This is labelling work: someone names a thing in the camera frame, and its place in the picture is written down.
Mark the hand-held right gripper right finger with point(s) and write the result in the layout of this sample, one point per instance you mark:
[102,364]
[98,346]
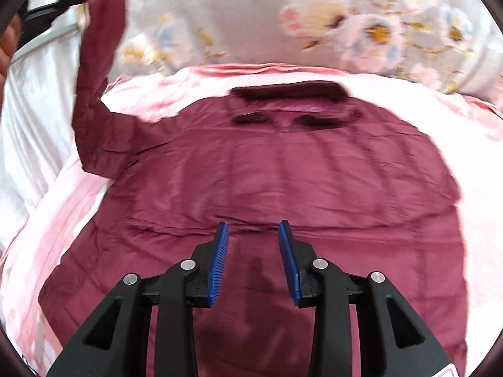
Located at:
[289,259]

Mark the white bed sheet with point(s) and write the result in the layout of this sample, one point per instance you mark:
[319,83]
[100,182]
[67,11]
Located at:
[35,125]

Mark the metal bed rail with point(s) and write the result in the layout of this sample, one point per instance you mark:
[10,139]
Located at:
[43,44]

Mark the person's left hand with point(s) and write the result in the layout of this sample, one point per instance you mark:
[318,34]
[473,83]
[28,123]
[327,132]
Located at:
[6,51]

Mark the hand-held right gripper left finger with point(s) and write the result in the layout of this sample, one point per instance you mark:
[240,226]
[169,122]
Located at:
[220,259]

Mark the maroon padded jacket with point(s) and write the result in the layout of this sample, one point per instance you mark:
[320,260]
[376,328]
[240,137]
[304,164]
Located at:
[275,172]

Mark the floral grey quilt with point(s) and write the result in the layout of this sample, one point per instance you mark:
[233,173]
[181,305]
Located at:
[243,15]

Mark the pink blanket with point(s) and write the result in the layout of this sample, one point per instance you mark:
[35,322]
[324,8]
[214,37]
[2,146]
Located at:
[471,145]

